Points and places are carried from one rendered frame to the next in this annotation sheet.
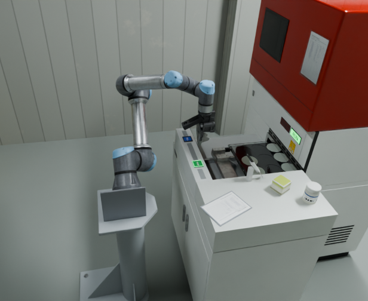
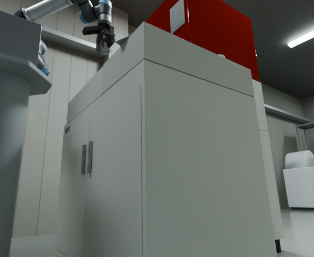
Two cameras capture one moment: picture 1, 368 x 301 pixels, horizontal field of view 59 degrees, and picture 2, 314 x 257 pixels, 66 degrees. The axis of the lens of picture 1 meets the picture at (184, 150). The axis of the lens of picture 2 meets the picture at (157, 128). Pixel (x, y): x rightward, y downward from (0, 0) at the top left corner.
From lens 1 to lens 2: 1.76 m
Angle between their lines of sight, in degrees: 55
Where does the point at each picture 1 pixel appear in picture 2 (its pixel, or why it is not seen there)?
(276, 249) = (215, 94)
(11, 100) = not seen: outside the picture
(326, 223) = (246, 76)
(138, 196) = (30, 34)
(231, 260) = (170, 87)
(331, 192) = not seen: hidden behind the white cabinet
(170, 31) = (53, 129)
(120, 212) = not seen: outside the picture
